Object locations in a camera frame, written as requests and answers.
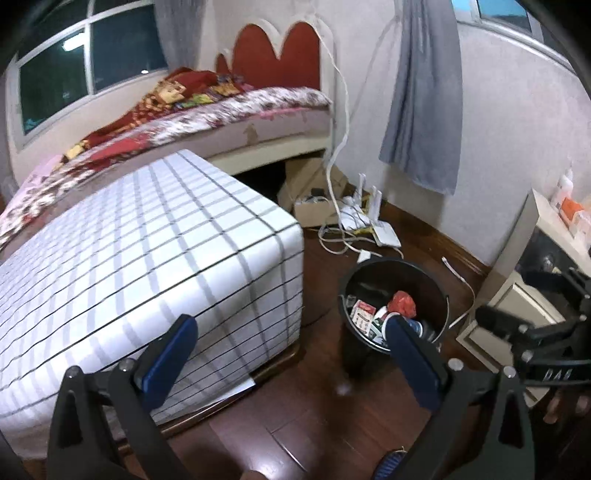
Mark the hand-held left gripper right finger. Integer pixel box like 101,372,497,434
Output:
385,318,536,480

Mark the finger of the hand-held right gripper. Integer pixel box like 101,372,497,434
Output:
476,306,532,342
524,269,583,301

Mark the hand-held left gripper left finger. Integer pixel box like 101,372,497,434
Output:
46,314,199,480

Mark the black trash bin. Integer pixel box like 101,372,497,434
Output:
338,257,451,377

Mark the red paper cup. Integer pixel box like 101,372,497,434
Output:
387,291,416,319

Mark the small pink box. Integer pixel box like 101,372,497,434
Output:
351,300,377,330

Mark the white cabinet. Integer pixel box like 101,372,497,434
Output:
457,188,591,407

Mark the white bottle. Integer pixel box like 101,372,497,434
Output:
554,161,575,208

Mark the blue ribbed object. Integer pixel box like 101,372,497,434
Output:
374,450,407,480

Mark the white checked tablecloth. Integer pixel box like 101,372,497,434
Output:
0,148,305,428

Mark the flat white box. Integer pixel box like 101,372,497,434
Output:
372,222,402,247

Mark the white router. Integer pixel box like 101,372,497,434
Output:
339,173,384,232

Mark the tied grey curtain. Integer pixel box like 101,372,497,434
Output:
379,0,464,195

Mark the cardboard box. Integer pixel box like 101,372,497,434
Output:
277,157,349,227

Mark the pink cloth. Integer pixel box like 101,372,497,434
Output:
16,154,63,190

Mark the red patterned blanket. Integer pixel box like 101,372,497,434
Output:
60,67,232,160

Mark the colourful printed cloth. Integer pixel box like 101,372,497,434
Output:
175,74,252,112

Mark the curved white-framed window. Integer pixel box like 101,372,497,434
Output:
450,0,546,42

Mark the bed with floral sheet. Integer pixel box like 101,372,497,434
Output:
0,85,335,250

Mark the large white-framed window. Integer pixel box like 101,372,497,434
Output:
9,0,169,139

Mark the red scalloped headboard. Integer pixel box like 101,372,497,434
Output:
215,14,335,93

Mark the short white flat cable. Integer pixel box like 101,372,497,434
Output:
442,256,476,328

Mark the thick white cable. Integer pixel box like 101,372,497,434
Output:
318,14,402,261

